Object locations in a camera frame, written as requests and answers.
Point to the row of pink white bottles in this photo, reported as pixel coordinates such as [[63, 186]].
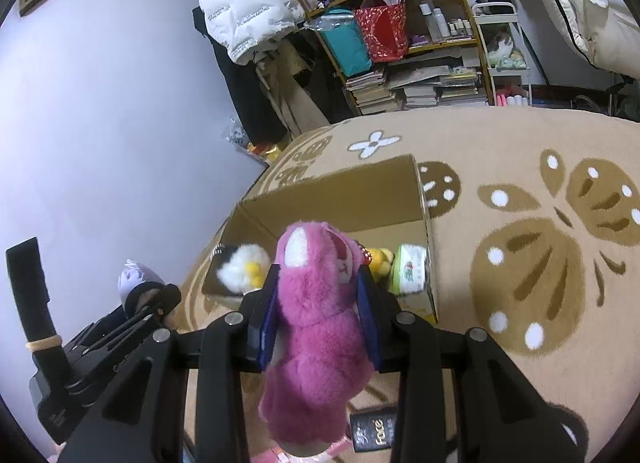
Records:
[[512, 95]]

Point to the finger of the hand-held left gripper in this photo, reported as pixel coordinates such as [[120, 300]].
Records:
[[167, 297]]

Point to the white lotion bottle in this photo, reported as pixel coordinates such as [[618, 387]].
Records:
[[426, 20], [441, 23]]

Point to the lavender haired plush doll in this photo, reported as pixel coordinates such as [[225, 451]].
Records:
[[135, 275]]

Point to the cardboard box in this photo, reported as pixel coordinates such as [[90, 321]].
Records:
[[325, 198]]

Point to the beige butterfly pattern blanket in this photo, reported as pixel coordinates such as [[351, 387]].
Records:
[[500, 168]]

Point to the yellow duck plush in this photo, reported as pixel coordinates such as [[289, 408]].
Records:
[[382, 260]]

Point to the pale green cloth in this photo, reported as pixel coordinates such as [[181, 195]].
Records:
[[510, 63]]

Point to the white puffer jacket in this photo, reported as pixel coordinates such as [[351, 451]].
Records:
[[240, 8]]

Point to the black hanging coat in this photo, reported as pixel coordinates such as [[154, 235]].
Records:
[[250, 98]]

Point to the wooden shelf unit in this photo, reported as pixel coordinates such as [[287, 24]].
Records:
[[450, 43]]

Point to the white metal cart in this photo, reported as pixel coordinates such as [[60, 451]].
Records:
[[495, 6]]

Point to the beige elastic band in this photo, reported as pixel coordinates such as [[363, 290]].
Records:
[[45, 343]]

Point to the dark metal frame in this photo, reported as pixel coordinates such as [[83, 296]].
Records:
[[620, 93]]

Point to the pink plastic packet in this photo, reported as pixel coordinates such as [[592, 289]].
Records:
[[265, 458]]

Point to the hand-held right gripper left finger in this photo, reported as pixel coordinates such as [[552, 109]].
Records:
[[267, 315]]

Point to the stack of books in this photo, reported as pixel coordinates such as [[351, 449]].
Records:
[[372, 93]]

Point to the row of small bottles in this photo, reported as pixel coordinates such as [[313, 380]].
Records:
[[460, 29]]

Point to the pile of magazines and papers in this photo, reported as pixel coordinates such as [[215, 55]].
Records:
[[440, 88]]

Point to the red gift bag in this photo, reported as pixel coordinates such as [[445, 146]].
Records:
[[382, 33]]

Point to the teal bag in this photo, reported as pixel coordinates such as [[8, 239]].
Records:
[[347, 50]]

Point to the pink bear plush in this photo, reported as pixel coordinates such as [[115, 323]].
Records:
[[310, 343]]

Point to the green tissue packet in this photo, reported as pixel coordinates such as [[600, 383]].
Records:
[[407, 268]]

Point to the white fluffy plush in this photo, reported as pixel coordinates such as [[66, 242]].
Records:
[[240, 268]]

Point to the plastic bag of snacks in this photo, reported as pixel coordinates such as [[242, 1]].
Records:
[[265, 148]]

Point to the calico cat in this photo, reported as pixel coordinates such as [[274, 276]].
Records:
[[501, 45]]

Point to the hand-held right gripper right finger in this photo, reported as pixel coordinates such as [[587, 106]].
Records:
[[370, 323]]

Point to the white quilted bedding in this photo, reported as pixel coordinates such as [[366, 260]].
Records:
[[590, 3]]

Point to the black tissue packet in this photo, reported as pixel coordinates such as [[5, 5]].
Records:
[[372, 430]]

